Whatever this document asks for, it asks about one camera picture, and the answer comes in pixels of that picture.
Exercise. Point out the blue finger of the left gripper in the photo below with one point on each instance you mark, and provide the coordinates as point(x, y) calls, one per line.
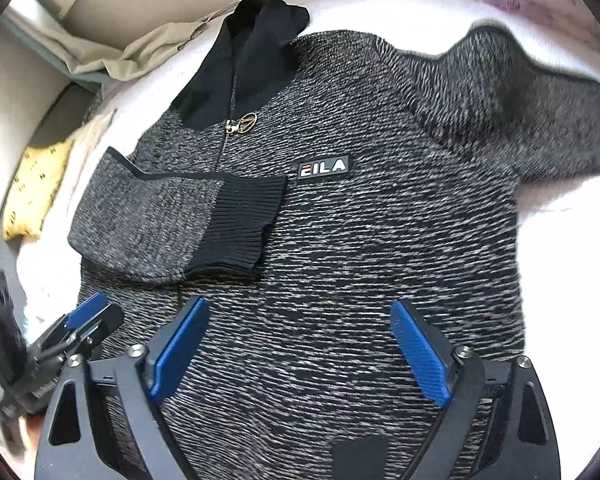
point(86, 311)
point(92, 333)

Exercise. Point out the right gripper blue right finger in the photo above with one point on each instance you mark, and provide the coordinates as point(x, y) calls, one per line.
point(450, 376)

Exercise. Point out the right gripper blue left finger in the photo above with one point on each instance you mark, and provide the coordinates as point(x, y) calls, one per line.
point(147, 374)

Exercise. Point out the black grey knit zip jacket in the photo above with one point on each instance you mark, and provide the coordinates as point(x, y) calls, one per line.
point(302, 183)

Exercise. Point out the yellow patterned cushion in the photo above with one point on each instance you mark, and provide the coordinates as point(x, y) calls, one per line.
point(33, 189)

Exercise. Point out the white dotted bed quilt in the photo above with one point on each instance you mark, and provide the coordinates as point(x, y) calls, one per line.
point(558, 239)

